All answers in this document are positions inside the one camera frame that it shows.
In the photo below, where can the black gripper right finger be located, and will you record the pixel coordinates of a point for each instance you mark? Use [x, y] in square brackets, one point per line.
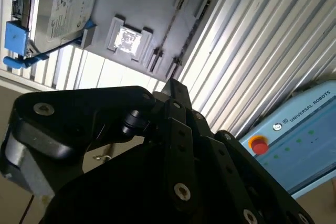
[231, 166]

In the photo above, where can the RAM stick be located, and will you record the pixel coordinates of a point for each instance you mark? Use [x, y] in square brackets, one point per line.
[187, 39]

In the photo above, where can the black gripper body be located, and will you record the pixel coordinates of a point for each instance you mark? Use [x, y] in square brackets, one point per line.
[118, 195]

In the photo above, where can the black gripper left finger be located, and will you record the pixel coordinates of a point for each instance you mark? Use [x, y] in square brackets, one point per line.
[78, 108]

